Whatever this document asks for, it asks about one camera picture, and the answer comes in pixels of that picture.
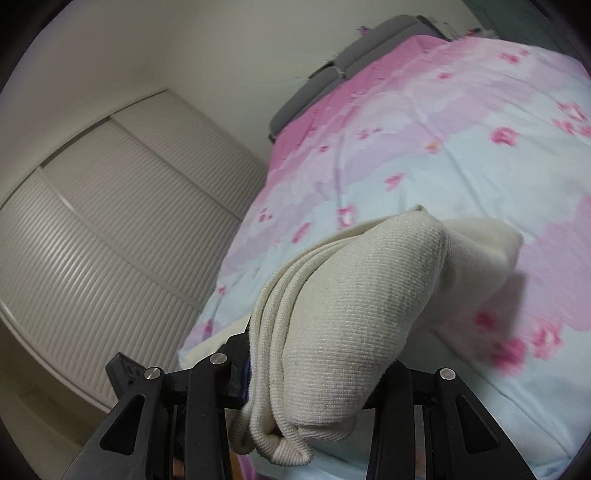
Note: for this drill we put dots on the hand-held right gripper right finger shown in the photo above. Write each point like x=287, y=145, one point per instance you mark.
x=392, y=415

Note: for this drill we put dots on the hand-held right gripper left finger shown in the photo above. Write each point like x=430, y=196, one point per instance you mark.
x=233, y=369

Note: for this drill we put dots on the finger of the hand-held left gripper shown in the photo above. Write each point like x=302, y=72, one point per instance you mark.
x=122, y=371

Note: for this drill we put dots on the cream knit pants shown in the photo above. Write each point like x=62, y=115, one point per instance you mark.
x=346, y=300

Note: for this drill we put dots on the white louvered wardrobe door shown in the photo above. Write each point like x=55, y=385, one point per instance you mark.
x=69, y=286
x=184, y=147
x=138, y=221

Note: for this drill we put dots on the purple bed sheet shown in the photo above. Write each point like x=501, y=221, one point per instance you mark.
x=249, y=470

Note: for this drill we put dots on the pink and blue floral blanket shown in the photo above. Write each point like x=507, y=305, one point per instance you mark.
x=461, y=161

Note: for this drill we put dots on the grey padded headboard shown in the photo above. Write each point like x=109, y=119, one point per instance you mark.
x=323, y=78

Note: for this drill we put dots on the small purple item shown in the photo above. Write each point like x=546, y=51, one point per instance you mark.
x=364, y=29

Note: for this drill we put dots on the green door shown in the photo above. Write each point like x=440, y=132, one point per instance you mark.
x=508, y=18

